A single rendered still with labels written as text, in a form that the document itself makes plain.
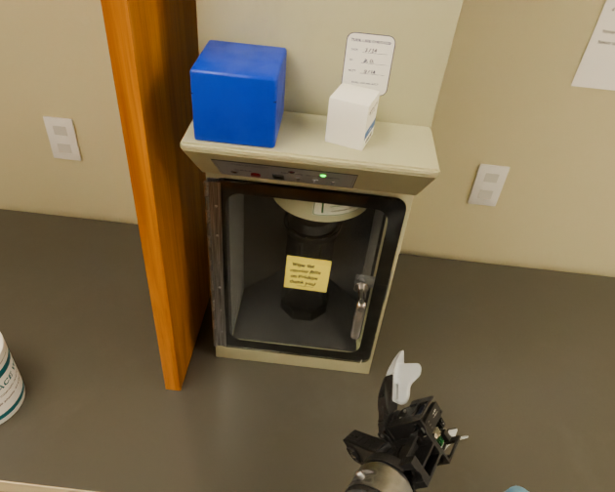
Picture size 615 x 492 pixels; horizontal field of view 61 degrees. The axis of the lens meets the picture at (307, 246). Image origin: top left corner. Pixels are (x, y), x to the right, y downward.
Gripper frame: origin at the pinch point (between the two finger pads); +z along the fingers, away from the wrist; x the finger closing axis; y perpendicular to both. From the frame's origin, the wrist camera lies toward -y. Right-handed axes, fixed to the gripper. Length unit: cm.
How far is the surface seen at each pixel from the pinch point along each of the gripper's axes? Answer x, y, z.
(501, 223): 3, -1, 67
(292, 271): 26.6, -11.4, 2.6
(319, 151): 38.8, 14.2, -8.9
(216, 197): 43.5, -8.4, -5.4
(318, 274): 23.7, -8.6, 4.6
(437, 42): 42, 29, 4
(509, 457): -25.0, -4.0, 14.5
